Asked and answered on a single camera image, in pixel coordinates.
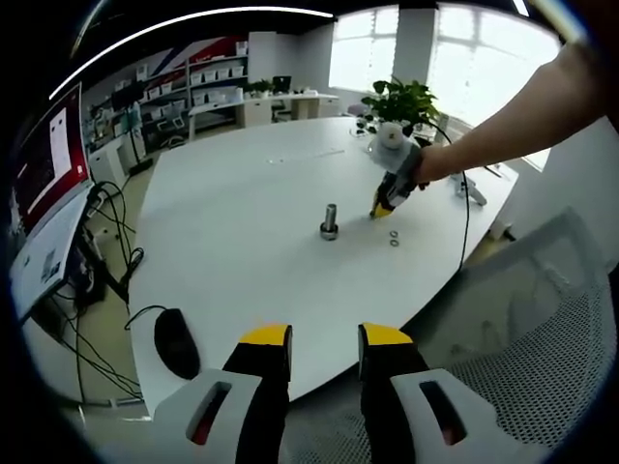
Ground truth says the white mesh office chair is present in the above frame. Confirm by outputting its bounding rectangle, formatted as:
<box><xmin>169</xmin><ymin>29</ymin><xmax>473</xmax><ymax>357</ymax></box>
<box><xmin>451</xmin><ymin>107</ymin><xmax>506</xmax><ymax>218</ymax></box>
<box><xmin>289</xmin><ymin>206</ymin><xmax>618</xmax><ymax>464</ymax></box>

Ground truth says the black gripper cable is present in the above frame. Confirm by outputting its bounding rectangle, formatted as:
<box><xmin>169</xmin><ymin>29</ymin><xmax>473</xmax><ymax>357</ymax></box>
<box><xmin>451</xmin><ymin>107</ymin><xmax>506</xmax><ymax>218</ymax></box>
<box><xmin>424</xmin><ymin>120</ymin><xmax>474</xmax><ymax>273</ymax></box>

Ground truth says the shelving with white bins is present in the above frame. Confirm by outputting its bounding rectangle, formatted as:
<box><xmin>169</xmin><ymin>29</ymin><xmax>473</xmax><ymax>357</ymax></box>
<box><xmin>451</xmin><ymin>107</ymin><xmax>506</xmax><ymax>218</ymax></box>
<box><xmin>89</xmin><ymin>41</ymin><xmax>251</xmax><ymax>131</ymax></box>

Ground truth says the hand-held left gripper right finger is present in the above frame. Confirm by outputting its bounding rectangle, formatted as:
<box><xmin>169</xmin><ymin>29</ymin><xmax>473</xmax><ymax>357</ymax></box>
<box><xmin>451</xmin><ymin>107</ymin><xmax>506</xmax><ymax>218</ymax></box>
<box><xmin>357</xmin><ymin>322</ymin><xmax>528</xmax><ymax>464</ymax></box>

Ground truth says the black computer mouse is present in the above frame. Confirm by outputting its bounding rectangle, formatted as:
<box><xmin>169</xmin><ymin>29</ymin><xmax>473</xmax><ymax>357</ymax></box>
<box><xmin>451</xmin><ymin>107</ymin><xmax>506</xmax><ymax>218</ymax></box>
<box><xmin>153</xmin><ymin>308</ymin><xmax>202</xmax><ymax>381</ymax></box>

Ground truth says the black cable tangle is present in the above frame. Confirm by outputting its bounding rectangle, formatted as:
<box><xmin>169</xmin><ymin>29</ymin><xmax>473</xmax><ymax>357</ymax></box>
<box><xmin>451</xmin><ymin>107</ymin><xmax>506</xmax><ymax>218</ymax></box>
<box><xmin>47</xmin><ymin>181</ymin><xmax>146</xmax><ymax>407</ymax></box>

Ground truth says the black display on stand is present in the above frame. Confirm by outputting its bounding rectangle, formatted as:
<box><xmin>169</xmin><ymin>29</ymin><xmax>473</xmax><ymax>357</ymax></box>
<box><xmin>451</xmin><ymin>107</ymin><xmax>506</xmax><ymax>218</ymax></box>
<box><xmin>110</xmin><ymin>81</ymin><xmax>155</xmax><ymax>176</ymax></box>

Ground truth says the white swivel chair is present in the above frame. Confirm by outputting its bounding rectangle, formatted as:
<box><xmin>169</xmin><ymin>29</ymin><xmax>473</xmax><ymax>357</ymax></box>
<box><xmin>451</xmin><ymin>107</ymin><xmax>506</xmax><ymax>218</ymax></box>
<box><xmin>157</xmin><ymin>115</ymin><xmax>188</xmax><ymax>146</ymax></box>

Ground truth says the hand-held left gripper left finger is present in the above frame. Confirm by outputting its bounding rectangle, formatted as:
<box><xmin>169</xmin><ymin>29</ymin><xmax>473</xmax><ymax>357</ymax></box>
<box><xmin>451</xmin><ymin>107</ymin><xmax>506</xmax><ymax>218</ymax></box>
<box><xmin>152</xmin><ymin>322</ymin><xmax>294</xmax><ymax>464</ymax></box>

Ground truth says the long white desk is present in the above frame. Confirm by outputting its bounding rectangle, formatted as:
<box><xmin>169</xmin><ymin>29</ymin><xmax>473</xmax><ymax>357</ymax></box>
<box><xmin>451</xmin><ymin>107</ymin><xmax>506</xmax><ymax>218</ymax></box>
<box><xmin>187</xmin><ymin>91</ymin><xmax>339</xmax><ymax>141</ymax></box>

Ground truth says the large steel threaded stud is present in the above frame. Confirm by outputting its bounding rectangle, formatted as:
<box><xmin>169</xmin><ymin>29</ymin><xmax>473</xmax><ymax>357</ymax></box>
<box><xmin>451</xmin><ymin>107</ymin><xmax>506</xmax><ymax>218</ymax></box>
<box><xmin>318</xmin><ymin>203</ymin><xmax>342</xmax><ymax>242</ymax></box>

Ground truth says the bright window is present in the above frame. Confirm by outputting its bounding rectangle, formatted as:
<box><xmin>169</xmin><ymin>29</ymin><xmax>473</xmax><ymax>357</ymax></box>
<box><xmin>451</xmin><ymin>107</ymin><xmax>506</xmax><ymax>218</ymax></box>
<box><xmin>328</xmin><ymin>4</ymin><xmax>565</xmax><ymax>127</ymax></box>

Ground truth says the curved ceiling light strip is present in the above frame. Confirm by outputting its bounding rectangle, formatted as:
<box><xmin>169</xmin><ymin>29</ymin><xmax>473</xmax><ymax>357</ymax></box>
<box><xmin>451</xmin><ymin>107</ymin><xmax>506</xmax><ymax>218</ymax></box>
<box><xmin>47</xmin><ymin>7</ymin><xmax>338</xmax><ymax>101</ymax></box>

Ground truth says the person's right hand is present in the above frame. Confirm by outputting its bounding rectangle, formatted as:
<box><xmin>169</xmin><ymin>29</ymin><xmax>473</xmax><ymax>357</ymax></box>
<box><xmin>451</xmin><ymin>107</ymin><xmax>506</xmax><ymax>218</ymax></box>
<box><xmin>414</xmin><ymin>143</ymin><xmax>460</xmax><ymax>192</ymax></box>

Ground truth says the row of small green plants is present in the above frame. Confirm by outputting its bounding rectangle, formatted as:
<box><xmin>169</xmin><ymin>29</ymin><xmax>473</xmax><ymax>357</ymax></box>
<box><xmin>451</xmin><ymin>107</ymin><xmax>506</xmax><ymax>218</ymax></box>
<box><xmin>239</xmin><ymin>79</ymin><xmax>275</xmax><ymax>98</ymax></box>

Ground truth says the black mouse cable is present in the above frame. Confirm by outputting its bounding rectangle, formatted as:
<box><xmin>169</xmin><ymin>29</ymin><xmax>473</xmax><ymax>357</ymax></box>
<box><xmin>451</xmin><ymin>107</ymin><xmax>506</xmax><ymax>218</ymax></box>
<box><xmin>124</xmin><ymin>304</ymin><xmax>168</xmax><ymax>333</ymax></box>

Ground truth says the grey handheld controller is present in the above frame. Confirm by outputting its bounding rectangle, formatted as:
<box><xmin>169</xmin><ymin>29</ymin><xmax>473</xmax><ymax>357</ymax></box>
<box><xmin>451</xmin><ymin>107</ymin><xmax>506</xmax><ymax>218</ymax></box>
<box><xmin>454</xmin><ymin>173</ymin><xmax>489</xmax><ymax>207</ymax></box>

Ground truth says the small plant in white dish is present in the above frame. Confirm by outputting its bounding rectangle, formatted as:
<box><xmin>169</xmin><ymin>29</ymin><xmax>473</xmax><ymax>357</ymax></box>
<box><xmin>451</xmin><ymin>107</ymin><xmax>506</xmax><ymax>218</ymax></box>
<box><xmin>350</xmin><ymin>113</ymin><xmax>378</xmax><ymax>139</ymax></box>

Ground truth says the large curved monitor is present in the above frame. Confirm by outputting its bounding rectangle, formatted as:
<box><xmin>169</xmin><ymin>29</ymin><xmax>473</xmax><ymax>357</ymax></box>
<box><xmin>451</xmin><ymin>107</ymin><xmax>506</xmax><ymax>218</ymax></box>
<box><xmin>9</xmin><ymin>81</ymin><xmax>94</xmax><ymax>238</ymax></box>

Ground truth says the large potted green plant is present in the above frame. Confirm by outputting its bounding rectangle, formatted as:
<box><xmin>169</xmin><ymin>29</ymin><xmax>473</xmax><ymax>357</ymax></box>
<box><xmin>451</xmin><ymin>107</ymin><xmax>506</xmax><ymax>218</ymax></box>
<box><xmin>361</xmin><ymin>76</ymin><xmax>449</xmax><ymax>146</ymax></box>

